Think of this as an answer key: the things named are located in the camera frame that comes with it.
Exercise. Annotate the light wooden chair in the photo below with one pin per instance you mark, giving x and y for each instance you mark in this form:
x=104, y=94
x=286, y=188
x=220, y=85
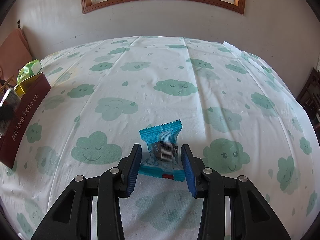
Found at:
x=6, y=83

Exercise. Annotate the dark green snack packet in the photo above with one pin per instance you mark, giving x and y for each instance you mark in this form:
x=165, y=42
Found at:
x=11, y=97

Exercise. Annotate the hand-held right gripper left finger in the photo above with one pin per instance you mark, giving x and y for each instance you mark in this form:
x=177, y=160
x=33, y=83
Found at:
x=133, y=170

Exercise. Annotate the green tissue pack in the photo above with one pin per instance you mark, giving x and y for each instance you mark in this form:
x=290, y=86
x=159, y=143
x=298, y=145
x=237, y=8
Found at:
x=28, y=68

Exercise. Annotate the blue cookie packet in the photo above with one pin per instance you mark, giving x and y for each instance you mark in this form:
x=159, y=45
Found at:
x=162, y=140

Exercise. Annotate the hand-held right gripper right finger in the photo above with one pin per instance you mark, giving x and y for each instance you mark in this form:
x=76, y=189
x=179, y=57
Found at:
x=187, y=172

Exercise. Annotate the red tin box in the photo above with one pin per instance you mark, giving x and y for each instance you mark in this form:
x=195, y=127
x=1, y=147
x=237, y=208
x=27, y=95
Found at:
x=27, y=110

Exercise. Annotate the dark wooden chair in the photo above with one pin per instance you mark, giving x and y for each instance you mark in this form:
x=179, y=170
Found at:
x=310, y=90

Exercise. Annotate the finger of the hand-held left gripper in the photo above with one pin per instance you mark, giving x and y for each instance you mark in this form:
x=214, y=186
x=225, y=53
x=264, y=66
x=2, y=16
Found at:
x=5, y=115

